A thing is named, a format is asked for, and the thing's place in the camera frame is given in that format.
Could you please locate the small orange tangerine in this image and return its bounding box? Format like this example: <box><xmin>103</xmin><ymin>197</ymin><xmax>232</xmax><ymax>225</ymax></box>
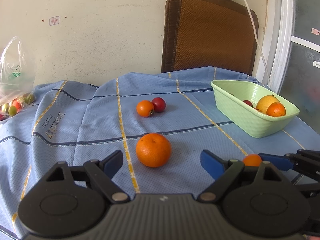
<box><xmin>136</xmin><ymin>100</ymin><xmax>155</xmax><ymax>118</ymax></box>
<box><xmin>266</xmin><ymin>102</ymin><xmax>286</xmax><ymax>117</ymax></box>

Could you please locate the large yellow citrus fruit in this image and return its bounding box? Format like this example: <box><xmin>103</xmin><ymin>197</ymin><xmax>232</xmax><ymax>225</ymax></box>
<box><xmin>256</xmin><ymin>95</ymin><xmax>279</xmax><ymax>114</ymax></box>

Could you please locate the white window frame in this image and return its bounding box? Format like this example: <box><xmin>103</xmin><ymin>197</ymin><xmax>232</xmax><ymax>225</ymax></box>
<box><xmin>270</xmin><ymin>0</ymin><xmax>319</xmax><ymax>92</ymax></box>

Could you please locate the light green plastic basket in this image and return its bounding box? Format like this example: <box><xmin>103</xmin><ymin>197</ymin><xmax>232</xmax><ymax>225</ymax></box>
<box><xmin>211</xmin><ymin>80</ymin><xmax>299</xmax><ymax>138</ymax></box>

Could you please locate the white power cable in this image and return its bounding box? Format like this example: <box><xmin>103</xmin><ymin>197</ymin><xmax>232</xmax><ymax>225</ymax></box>
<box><xmin>235</xmin><ymin>0</ymin><xmax>273</xmax><ymax>87</ymax></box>

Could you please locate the clear plastic fruit bag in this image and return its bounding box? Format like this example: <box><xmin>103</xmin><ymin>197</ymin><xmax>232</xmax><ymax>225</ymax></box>
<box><xmin>1</xmin><ymin>36</ymin><xmax>36</xmax><ymax>121</ymax></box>

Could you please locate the brown woven chair back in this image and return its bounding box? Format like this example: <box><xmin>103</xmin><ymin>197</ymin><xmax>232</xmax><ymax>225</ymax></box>
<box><xmin>161</xmin><ymin>0</ymin><xmax>259</xmax><ymax>75</ymax></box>

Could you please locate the large orange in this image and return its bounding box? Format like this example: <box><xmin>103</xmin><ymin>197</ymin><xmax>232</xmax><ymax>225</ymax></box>
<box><xmin>136</xmin><ymin>133</ymin><xmax>171</xmax><ymax>168</ymax></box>

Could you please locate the dark red cherry tomato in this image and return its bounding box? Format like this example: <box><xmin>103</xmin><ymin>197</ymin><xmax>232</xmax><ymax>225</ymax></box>
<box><xmin>152</xmin><ymin>97</ymin><xmax>166</xmax><ymax>113</ymax></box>

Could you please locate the blue checked tablecloth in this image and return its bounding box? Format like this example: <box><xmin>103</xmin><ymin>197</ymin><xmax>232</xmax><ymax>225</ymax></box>
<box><xmin>1</xmin><ymin>67</ymin><xmax>319</xmax><ymax>239</ymax></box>

